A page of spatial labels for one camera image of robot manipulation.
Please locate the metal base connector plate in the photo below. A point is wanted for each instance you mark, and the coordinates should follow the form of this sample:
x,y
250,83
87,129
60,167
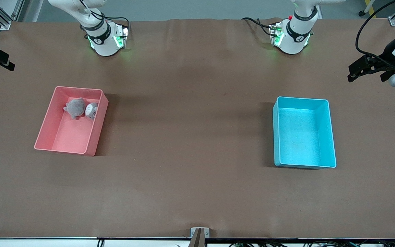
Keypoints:
x,y
274,32
123,34

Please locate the brown table mat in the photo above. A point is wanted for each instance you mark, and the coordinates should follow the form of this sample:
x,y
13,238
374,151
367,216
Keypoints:
x,y
197,171

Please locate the grey plush toy white belly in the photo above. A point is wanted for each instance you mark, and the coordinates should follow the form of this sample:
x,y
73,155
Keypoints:
x,y
90,110

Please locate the small metal edge bracket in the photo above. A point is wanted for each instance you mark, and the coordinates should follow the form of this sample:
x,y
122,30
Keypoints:
x,y
193,233

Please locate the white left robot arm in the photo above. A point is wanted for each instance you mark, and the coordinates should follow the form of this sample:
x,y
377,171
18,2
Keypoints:
x,y
293,41

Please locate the blue plastic box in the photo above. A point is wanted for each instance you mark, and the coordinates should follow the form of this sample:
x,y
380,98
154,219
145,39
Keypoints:
x,y
300,137

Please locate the brown mounting post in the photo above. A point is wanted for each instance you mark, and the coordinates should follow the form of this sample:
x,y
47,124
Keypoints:
x,y
197,240

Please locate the black caster wheel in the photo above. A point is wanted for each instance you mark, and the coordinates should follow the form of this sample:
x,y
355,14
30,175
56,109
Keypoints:
x,y
361,13

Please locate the plain grey plush toy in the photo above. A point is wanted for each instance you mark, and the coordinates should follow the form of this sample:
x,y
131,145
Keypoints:
x,y
75,107

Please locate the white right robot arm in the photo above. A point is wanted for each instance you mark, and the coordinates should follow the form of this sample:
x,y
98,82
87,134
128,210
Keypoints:
x,y
103,44

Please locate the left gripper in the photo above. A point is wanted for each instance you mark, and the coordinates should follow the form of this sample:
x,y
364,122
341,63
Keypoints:
x,y
388,55

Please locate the pink plastic box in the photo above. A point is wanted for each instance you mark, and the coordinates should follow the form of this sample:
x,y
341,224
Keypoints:
x,y
74,137

